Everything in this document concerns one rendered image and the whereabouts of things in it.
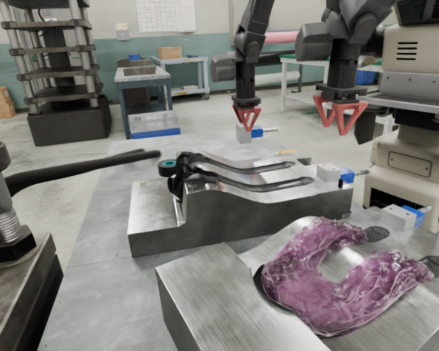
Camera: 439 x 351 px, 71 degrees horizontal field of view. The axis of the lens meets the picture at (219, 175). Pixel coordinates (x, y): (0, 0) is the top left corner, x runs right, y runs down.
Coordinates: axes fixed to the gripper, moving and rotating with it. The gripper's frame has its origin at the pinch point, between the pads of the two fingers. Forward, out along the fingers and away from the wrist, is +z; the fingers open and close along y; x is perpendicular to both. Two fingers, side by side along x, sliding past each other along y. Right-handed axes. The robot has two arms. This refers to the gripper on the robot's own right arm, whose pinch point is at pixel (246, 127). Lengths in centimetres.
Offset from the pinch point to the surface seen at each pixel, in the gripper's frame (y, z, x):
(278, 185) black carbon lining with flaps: 28.2, 7.1, -0.7
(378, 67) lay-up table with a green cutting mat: -219, 16, 213
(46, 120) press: -345, 61, -168
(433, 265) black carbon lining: 58, 10, 14
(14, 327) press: 44, 19, -57
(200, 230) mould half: 35.9, 10.8, -21.2
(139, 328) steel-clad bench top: 54, 15, -34
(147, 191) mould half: 17.6, 8.8, -31.9
